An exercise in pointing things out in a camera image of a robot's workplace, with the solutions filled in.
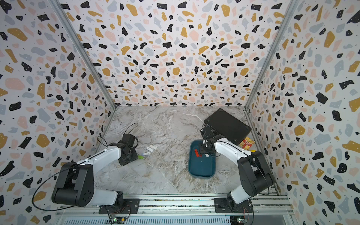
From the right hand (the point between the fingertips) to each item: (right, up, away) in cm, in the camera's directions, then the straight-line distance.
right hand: (203, 149), depth 91 cm
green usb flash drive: (-41, -5, 0) cm, 41 cm away
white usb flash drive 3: (+3, -4, +1) cm, 5 cm away
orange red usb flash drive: (-4, -3, +1) cm, 5 cm away
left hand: (-45, -5, -1) cm, 46 cm away
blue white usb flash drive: (-39, -4, +1) cm, 39 cm away
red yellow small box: (+31, +3, +6) cm, 32 cm away
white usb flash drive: (-35, 0, +6) cm, 35 cm away
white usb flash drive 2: (-36, -1, +4) cm, 36 cm away
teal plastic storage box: (-2, -11, -4) cm, 12 cm away
